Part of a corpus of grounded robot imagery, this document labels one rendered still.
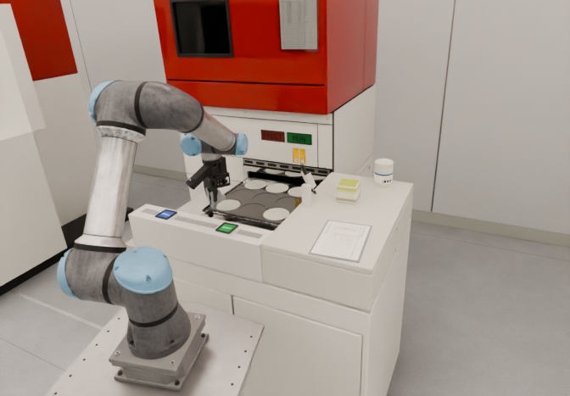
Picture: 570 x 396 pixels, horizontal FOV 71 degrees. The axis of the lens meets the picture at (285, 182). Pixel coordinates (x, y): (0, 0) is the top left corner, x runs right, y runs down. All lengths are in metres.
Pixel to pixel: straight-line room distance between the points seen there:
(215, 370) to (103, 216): 0.46
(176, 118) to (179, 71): 0.95
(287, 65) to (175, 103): 0.73
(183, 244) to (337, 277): 0.56
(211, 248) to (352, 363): 0.57
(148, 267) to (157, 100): 0.38
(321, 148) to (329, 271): 0.69
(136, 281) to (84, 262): 0.15
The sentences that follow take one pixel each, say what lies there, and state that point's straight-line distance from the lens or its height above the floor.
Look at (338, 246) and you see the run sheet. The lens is 1.21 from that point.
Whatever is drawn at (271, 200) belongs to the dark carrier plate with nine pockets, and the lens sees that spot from 1.65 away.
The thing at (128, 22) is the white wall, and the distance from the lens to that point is 4.34.
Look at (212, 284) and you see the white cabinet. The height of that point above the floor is 0.75.
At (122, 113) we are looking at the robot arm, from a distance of 1.04.
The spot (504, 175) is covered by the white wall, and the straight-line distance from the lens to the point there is 3.22.
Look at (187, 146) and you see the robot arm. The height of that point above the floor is 1.21.
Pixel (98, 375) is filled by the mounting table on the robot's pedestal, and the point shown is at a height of 0.82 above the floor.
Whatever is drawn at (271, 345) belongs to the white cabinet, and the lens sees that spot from 1.48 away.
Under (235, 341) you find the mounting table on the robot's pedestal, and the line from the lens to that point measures 1.15.
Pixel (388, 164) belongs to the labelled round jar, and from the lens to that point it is 1.57.
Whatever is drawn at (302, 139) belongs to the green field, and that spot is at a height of 1.10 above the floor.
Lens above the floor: 1.62
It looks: 23 degrees down
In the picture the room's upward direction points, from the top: 3 degrees counter-clockwise
